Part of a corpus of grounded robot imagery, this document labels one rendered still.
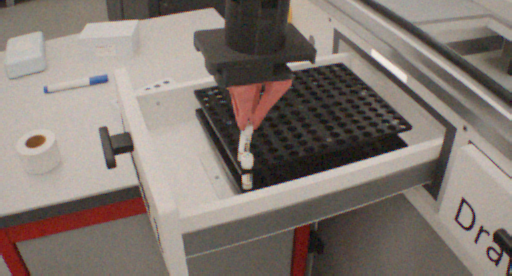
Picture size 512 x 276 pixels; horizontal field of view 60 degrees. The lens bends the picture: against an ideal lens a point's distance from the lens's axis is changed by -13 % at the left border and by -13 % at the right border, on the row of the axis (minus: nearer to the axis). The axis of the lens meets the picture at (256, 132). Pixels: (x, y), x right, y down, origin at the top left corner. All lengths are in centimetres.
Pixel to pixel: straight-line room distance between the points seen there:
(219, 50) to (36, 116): 57
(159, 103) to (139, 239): 26
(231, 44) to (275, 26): 4
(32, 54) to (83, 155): 36
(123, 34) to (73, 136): 31
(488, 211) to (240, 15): 32
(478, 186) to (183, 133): 39
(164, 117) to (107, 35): 43
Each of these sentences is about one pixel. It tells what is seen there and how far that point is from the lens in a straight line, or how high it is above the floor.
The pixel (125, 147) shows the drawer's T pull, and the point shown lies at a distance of 55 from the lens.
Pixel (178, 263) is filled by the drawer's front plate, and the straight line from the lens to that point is 50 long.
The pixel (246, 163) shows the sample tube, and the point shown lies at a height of 91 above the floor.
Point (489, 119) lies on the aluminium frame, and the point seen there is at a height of 97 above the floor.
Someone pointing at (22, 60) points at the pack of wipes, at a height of 80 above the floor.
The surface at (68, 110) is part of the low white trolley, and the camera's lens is 94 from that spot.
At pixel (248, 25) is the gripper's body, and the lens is 43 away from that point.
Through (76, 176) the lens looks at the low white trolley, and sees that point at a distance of 77.
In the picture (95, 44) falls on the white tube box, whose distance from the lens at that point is 110.
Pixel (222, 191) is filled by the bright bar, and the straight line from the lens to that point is 57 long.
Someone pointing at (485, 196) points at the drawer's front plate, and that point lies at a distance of 54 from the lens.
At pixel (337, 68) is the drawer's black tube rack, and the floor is 90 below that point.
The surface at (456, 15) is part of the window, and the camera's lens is 57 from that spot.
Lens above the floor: 123
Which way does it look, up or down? 35 degrees down
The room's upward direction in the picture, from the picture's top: straight up
